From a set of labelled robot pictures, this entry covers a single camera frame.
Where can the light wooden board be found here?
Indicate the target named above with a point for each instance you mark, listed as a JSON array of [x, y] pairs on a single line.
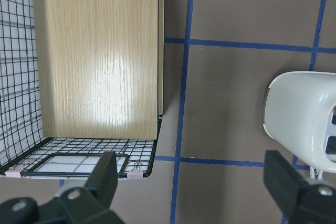
[[100, 67]]

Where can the white two-slot toaster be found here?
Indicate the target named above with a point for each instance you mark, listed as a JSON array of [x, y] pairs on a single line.
[[298, 112]]

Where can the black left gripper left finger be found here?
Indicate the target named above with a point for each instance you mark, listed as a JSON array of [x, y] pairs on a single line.
[[87, 204]]

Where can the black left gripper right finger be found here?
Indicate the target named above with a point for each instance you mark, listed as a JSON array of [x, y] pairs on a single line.
[[301, 200]]

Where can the black wire mesh rack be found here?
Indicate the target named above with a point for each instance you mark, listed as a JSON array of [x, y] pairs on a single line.
[[25, 151]]

